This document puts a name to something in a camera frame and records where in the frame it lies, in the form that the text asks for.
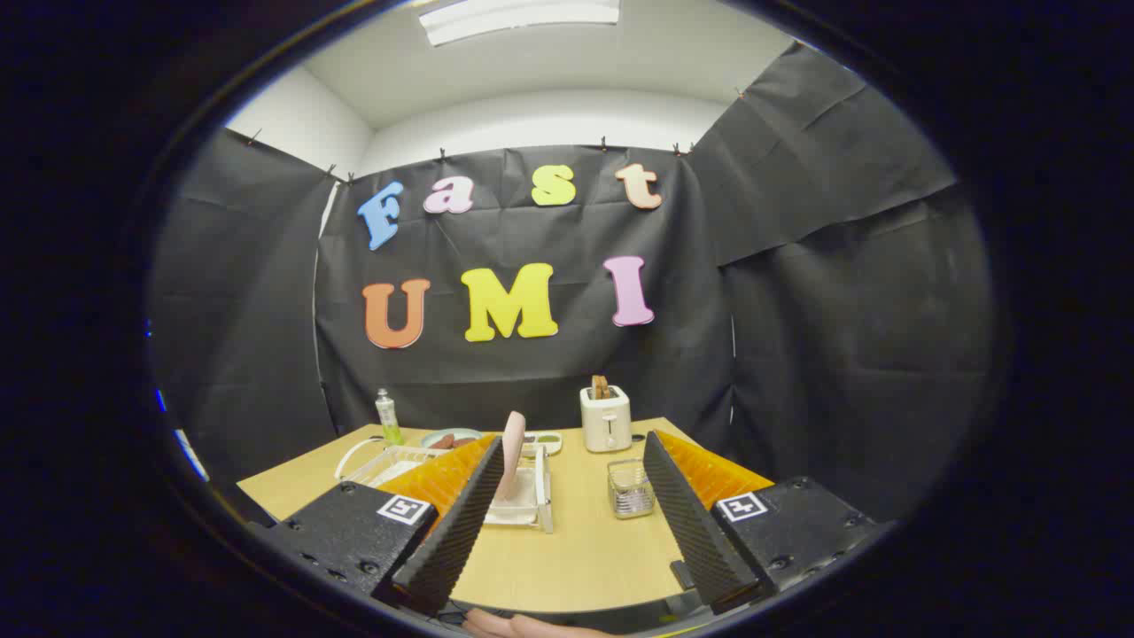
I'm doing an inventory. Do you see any ceiling light panel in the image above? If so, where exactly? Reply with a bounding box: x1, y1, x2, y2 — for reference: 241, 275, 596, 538
418, 0, 622, 47

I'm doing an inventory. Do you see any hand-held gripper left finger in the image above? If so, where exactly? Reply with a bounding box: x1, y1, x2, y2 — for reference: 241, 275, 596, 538
261, 432, 506, 619

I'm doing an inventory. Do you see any white dish rack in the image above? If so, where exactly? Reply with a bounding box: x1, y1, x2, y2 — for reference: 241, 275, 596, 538
335, 441, 556, 534

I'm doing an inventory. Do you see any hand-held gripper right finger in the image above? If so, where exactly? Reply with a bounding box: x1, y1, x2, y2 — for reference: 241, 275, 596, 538
642, 430, 889, 616

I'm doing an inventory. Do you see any pale green plate with food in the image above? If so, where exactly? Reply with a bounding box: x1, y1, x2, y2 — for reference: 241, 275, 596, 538
420, 428, 485, 451

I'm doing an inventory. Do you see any metal wire basket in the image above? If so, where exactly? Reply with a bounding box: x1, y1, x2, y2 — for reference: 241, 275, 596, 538
608, 458, 657, 520

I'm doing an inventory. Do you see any black backdrop cloth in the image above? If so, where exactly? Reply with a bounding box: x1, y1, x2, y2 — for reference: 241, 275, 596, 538
146, 40, 998, 524

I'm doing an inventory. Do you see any green dish soap bottle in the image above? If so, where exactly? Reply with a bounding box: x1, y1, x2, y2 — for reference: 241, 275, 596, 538
376, 388, 406, 446

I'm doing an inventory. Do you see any cream toaster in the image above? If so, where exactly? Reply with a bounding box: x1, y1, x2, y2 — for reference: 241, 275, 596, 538
580, 385, 633, 454

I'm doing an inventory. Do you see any pink plate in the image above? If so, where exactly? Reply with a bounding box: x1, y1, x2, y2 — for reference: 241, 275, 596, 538
494, 410, 528, 508

